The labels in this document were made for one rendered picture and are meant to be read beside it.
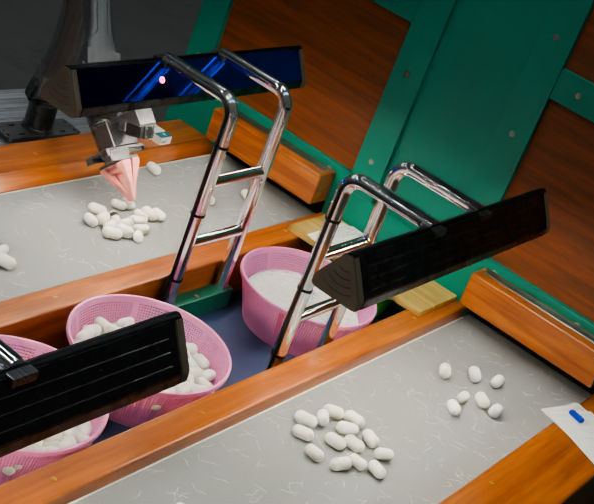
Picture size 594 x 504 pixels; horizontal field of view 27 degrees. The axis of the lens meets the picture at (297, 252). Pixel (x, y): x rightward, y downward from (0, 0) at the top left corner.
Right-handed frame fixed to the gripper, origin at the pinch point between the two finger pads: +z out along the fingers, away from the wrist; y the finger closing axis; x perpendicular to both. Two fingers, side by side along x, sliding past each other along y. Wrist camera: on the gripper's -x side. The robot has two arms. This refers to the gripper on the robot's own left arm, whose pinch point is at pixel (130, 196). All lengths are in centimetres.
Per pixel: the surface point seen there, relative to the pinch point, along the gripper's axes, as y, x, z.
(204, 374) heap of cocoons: -26, -26, 35
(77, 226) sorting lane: -13.3, 2.3, 2.9
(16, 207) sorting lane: -20.2, 8.2, -3.9
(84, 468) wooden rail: -62, -34, 40
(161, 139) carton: 25.9, 10.8, -12.5
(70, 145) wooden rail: 4.6, 15.1, -15.4
